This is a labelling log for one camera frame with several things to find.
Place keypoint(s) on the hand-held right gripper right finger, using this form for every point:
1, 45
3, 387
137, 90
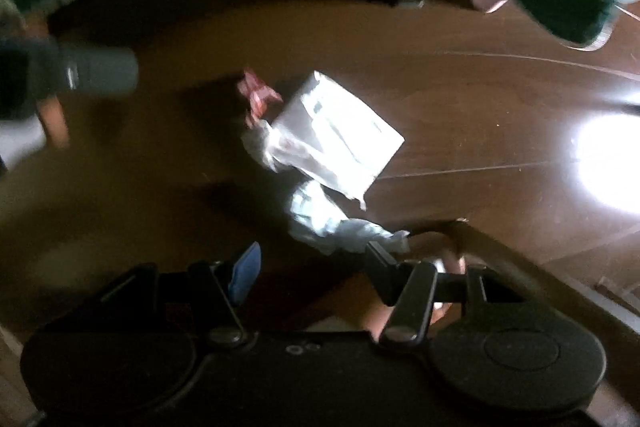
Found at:
382, 272

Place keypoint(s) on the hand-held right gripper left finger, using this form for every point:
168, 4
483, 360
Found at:
245, 274

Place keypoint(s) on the grey cylindrical object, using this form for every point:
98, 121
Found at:
100, 69

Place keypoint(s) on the red wrapper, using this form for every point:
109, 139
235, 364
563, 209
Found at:
257, 94

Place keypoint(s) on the white plastic wrapper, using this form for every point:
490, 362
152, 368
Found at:
330, 222

